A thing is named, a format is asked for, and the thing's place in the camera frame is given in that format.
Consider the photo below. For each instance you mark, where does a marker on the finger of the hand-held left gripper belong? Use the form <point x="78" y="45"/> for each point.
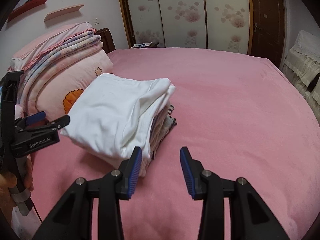
<point x="36" y="116"/>
<point x="60" y="122"/>

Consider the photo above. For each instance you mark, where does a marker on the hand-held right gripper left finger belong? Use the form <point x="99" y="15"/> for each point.
<point x="135" y="172"/>

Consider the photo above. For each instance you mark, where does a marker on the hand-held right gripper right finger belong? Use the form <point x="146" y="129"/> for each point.
<point x="187" y="172"/>

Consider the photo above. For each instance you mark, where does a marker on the white printed sweatshirt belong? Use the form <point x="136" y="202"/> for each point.
<point x="112" y="112"/>

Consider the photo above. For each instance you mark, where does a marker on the person's left hand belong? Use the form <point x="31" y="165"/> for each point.
<point x="6" y="185"/>

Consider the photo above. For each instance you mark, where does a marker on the beige folded garment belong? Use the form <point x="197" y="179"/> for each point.
<point x="156" y="140"/>

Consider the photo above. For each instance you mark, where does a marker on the pastel striped folded quilt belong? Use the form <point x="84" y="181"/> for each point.
<point x="62" y="55"/>

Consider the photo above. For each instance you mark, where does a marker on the pink frilled pillow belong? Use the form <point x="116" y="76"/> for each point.
<point x="45" y="45"/>

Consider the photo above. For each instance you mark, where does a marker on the pink bed blanket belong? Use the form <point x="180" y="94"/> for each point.
<point x="225" y="105"/>

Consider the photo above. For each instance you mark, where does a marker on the dark wooden headboard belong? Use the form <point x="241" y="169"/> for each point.
<point x="106" y="41"/>

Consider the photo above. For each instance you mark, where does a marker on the cream lace covered furniture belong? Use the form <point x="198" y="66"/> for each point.
<point x="302" y="67"/>

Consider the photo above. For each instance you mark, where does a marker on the floral sliding door wardrobe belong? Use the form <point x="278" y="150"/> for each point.
<point x="180" y="10"/>

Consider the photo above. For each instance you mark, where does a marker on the brown wooden door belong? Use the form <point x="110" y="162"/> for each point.
<point x="267" y="17"/>

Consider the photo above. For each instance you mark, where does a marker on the pink wall shelf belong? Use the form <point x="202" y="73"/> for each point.
<point x="65" y="12"/>

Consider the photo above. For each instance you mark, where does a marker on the red wall shelf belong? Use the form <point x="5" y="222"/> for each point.
<point x="27" y="7"/>

